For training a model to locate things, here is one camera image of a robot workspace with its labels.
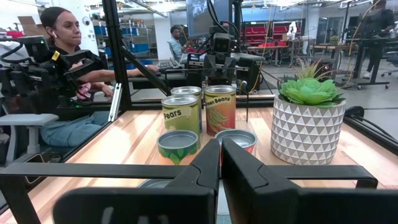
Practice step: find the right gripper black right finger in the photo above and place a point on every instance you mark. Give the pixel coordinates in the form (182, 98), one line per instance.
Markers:
(264, 202)

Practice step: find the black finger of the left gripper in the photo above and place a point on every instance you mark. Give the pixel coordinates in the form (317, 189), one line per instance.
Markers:
(228, 70)
(213, 70)

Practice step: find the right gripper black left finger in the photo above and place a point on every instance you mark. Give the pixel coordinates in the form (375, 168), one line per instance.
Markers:
(186, 202)

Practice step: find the orange green beans can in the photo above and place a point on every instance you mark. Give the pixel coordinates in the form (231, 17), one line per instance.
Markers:
(219, 112)

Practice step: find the short green leaf-print can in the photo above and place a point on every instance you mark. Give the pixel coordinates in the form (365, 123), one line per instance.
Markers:
(177, 152)

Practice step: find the short red can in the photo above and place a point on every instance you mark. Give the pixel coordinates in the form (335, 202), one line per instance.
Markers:
(239, 137)

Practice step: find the grey workshop table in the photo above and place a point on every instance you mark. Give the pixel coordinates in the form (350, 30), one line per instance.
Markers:
(270, 48)

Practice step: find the black keyboard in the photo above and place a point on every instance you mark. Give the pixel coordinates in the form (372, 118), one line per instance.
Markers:
(169, 64)

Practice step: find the person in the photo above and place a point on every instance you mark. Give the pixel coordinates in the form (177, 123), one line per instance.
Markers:
(376, 25)
(177, 43)
(62, 31)

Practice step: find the red storage bin rack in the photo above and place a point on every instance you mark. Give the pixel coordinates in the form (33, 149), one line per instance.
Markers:
(267, 31)

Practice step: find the computer monitor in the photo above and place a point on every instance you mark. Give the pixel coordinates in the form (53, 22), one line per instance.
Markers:
(202, 15)

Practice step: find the spiky thin-leaf plant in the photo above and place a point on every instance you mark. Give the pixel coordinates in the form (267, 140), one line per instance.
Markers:
(306, 70)

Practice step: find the green succulent plant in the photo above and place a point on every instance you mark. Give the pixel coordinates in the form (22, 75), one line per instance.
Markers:
(311, 91)

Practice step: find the white triangle-patterned plant pot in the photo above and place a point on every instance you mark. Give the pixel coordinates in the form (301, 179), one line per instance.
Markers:
(304, 137)

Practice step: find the blue storage bin rack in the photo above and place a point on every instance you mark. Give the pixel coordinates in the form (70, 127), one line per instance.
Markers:
(136, 46)

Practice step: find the wooden workshop table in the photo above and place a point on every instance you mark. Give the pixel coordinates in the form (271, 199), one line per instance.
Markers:
(329, 47)

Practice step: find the black standing desk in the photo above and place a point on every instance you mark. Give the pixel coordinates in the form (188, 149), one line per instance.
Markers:
(367, 42)

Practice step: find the grey office chair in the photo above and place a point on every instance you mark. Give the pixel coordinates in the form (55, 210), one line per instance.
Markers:
(28, 119)

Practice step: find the brown cardboard box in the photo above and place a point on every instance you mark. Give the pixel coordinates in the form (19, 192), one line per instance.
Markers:
(29, 26)

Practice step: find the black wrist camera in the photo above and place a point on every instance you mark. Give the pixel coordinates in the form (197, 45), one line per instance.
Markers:
(222, 43)

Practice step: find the black metal table frame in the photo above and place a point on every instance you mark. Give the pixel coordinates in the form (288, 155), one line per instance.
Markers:
(116, 62)

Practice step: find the silver metal bracket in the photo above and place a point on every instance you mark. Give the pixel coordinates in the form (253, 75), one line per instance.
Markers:
(115, 102)

